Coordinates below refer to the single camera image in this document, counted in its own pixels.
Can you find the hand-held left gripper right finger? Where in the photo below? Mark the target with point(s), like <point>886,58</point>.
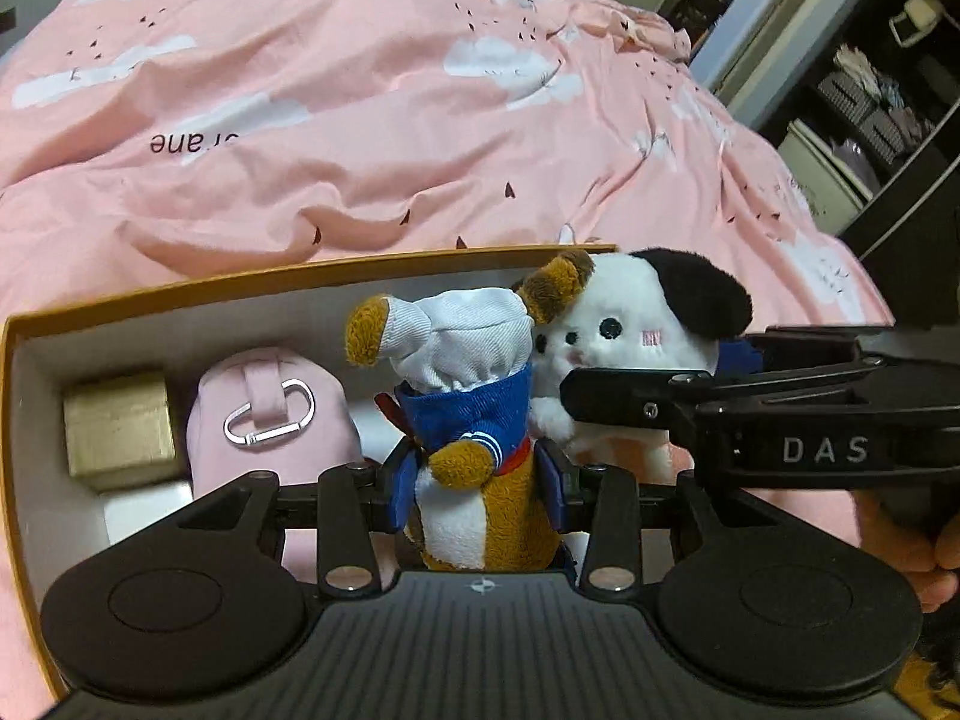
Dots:
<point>556,491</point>

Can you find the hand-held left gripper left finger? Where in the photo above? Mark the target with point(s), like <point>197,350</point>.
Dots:
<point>396,491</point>

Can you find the pale pink pouch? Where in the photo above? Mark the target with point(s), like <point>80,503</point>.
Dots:
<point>322,427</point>

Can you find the brown plush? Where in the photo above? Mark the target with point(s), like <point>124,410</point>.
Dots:
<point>465,405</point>

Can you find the dark shelving unit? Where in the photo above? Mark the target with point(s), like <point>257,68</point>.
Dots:
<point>922,187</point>

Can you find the white storage bin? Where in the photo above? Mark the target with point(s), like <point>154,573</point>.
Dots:
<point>817,172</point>

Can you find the small gold box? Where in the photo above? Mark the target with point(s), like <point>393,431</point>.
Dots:
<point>116,424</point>

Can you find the person's right hand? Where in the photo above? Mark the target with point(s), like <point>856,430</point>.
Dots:
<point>892,532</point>

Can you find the grey ribbed storage baskets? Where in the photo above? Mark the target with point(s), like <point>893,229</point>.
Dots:
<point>870,112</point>

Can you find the pink cloud-print blanket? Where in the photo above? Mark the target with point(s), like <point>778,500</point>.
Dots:
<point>300,127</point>

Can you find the white rectangular box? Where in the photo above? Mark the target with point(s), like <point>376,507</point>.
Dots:
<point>146,510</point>

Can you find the white handbag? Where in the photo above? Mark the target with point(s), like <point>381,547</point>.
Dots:
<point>916,19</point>

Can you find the grey door panel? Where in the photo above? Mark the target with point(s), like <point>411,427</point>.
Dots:
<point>787,22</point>

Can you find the orange cardboard box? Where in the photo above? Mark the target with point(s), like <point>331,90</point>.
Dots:
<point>225,315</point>

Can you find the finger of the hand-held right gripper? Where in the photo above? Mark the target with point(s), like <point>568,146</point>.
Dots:
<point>637,397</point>
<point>795,349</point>

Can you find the white dog plush black ear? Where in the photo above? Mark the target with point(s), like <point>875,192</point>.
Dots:
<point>615,315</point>

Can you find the silver carabiner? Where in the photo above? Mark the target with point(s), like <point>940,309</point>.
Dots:
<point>274,435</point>

